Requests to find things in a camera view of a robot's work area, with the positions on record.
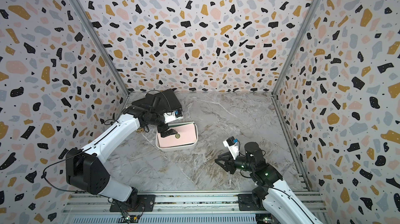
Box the corner aluminium post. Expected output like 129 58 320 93
68 0 129 96
272 0 321 98

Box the white storage box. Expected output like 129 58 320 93
155 122 199 152

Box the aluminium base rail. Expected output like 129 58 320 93
60 191 329 224

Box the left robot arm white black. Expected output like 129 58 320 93
65 89 182 207

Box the pink envelope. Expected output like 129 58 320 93
157 123 197 149

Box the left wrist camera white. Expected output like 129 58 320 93
164 109 183 124

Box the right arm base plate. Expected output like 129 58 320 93
237 194 265 211

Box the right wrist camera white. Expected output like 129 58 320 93
223 136 240 160

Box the left corner aluminium post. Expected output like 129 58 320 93
68 0 129 96

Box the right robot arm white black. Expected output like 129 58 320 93
215 137 321 224

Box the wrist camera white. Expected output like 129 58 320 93
164 109 183 124
223 136 240 160

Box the black briefcase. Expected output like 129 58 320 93
132 89 182 115

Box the light green envelope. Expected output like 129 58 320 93
170 121 194 128

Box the right corner aluminium post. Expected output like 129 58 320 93
272 0 321 98

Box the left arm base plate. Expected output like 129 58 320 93
109 194 156 212

